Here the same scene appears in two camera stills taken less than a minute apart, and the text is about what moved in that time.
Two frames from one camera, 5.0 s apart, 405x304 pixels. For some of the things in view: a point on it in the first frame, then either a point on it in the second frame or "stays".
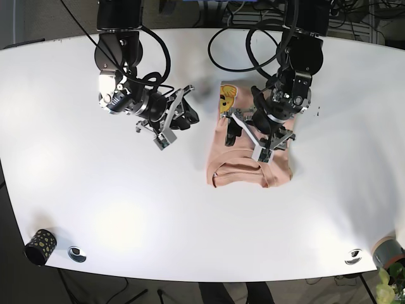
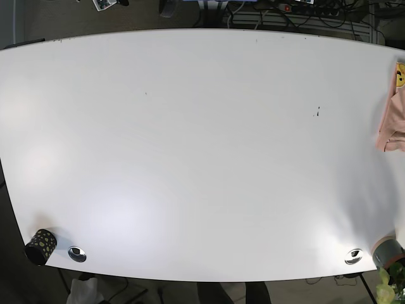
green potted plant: (392, 289) stays
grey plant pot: (386, 251) stays
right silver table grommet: (354, 256) stays
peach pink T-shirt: (235, 165) to (390, 137)
